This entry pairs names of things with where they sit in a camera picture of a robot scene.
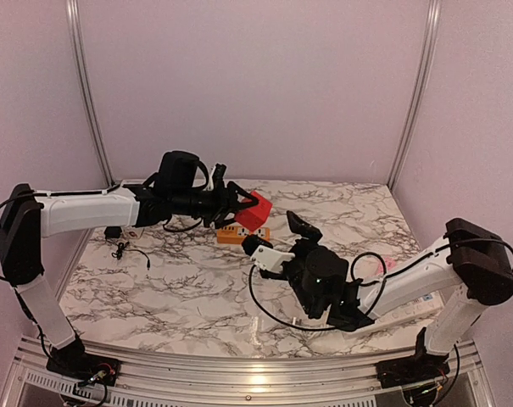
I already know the white cube socket adapter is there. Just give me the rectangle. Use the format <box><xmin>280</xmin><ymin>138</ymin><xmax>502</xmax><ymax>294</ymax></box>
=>
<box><xmin>125</xmin><ymin>229</ymin><xmax>144</xmax><ymax>239</ymax></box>

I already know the black power adapter with cable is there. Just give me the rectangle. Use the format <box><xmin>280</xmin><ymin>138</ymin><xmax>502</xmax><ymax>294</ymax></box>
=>
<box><xmin>103</xmin><ymin>226</ymin><xmax>151</xmax><ymax>270</ymax></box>

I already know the pink triangular power strip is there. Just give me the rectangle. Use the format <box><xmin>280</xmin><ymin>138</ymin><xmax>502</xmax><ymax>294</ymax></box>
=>
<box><xmin>371</xmin><ymin>256</ymin><xmax>397</xmax><ymax>276</ymax></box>

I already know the right aluminium frame post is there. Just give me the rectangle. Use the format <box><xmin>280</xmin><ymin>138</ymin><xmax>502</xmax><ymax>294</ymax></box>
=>
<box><xmin>387</xmin><ymin>0</ymin><xmax>442</xmax><ymax>194</ymax></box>

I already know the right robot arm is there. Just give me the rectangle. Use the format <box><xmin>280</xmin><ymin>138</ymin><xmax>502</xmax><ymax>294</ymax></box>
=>
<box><xmin>242</xmin><ymin>211</ymin><xmax>513</xmax><ymax>388</ymax></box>

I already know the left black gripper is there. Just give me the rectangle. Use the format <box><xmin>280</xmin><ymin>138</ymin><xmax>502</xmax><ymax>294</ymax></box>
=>
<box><xmin>170</xmin><ymin>180</ymin><xmax>258</xmax><ymax>229</ymax></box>

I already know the orange power strip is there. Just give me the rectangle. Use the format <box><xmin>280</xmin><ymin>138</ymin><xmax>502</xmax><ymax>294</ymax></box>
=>
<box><xmin>216</xmin><ymin>225</ymin><xmax>270</xmax><ymax>245</ymax></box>

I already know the white multicolour power strip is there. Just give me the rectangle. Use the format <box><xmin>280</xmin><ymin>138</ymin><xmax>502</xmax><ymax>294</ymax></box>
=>
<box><xmin>376</xmin><ymin>292</ymin><xmax>443</xmax><ymax>327</ymax></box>

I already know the left aluminium frame post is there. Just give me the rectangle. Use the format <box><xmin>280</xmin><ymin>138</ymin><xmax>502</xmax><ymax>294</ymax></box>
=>
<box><xmin>65</xmin><ymin>0</ymin><xmax>114</xmax><ymax>186</ymax></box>

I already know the red cube socket adapter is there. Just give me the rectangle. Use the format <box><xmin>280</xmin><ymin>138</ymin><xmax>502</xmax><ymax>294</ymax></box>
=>
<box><xmin>234</xmin><ymin>191</ymin><xmax>273</xmax><ymax>232</ymax></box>

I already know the aluminium front rail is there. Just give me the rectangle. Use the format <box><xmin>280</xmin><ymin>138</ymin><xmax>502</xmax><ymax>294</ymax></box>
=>
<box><xmin>0</xmin><ymin>336</ymin><xmax>497</xmax><ymax>406</ymax></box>

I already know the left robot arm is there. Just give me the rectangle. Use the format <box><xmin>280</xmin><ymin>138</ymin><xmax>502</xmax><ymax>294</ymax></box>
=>
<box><xmin>0</xmin><ymin>151</ymin><xmax>260</xmax><ymax>379</ymax></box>

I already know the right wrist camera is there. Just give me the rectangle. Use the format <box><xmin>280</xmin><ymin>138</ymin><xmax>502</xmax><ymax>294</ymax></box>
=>
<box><xmin>242</xmin><ymin>235</ymin><xmax>295</xmax><ymax>274</ymax></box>

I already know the aluminium frame post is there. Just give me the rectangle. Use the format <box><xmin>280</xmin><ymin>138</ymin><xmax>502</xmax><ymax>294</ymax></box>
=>
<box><xmin>65</xmin><ymin>0</ymin><xmax>114</xmax><ymax>186</ymax></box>
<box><xmin>387</xmin><ymin>0</ymin><xmax>442</xmax><ymax>194</ymax></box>

